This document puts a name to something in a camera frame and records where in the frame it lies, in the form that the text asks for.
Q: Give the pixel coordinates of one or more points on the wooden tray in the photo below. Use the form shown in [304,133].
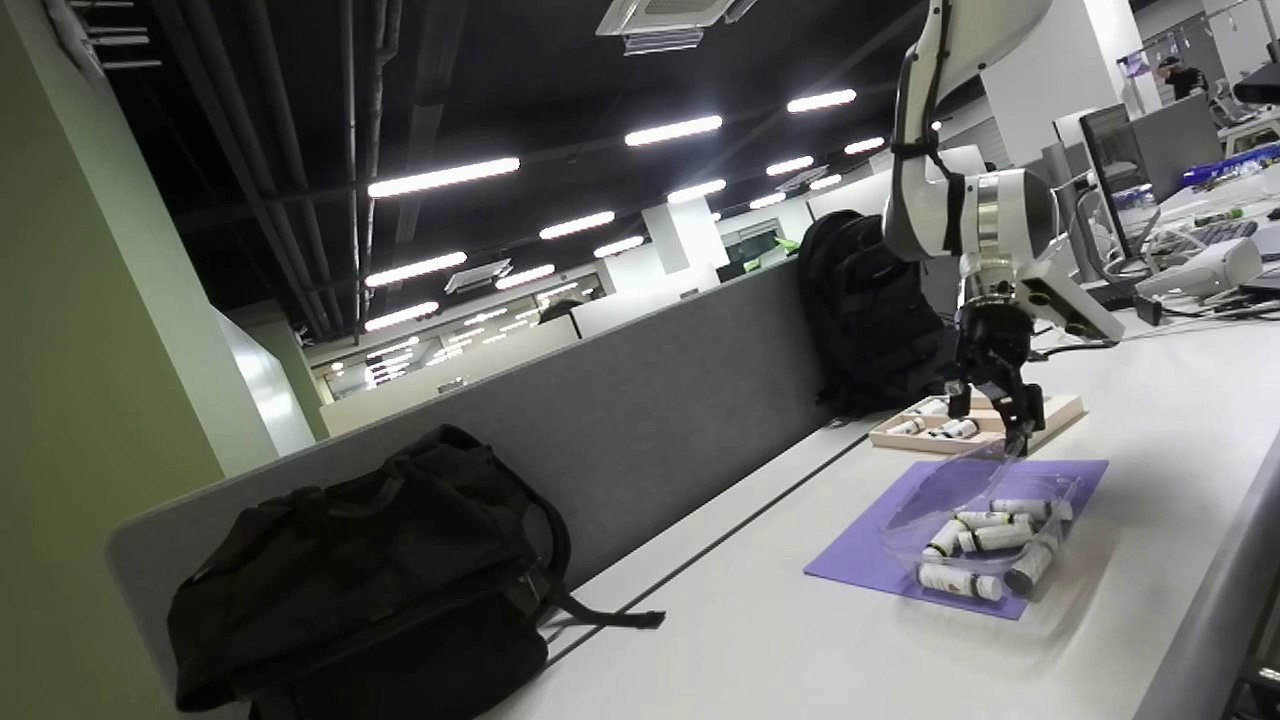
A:
[1059,413]

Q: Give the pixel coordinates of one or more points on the white roll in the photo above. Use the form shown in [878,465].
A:
[1037,508]
[1030,567]
[962,580]
[979,543]

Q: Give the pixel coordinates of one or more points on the clear plastic container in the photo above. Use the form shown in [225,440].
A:
[1014,562]

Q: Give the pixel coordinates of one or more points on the ceiling air conditioner unit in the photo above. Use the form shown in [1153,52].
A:
[667,25]

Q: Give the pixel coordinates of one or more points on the black backpack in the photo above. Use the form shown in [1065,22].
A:
[870,321]
[405,592]

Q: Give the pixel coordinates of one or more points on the white roll middle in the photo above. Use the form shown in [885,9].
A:
[979,543]

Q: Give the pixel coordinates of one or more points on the white roll front left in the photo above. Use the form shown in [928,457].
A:
[962,580]

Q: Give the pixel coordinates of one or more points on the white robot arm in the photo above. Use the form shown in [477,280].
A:
[990,221]

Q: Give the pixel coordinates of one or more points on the white roll back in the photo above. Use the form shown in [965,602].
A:
[1037,508]

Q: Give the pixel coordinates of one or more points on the white roll front right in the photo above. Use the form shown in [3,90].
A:
[1030,567]

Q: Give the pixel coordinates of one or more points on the computer monitor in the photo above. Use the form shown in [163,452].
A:
[1124,195]

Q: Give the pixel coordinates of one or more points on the grey desk divider panel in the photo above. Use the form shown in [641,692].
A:
[621,433]

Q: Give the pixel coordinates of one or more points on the black backpack far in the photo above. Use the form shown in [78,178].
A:
[870,321]

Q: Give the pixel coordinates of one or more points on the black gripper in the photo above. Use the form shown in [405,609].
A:
[993,349]

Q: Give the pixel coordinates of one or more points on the white rolls in tray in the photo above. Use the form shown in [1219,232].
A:
[936,426]

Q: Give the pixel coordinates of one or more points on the purple mat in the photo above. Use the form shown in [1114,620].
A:
[904,522]

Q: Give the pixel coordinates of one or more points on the black backpack near left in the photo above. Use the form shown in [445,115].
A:
[405,592]

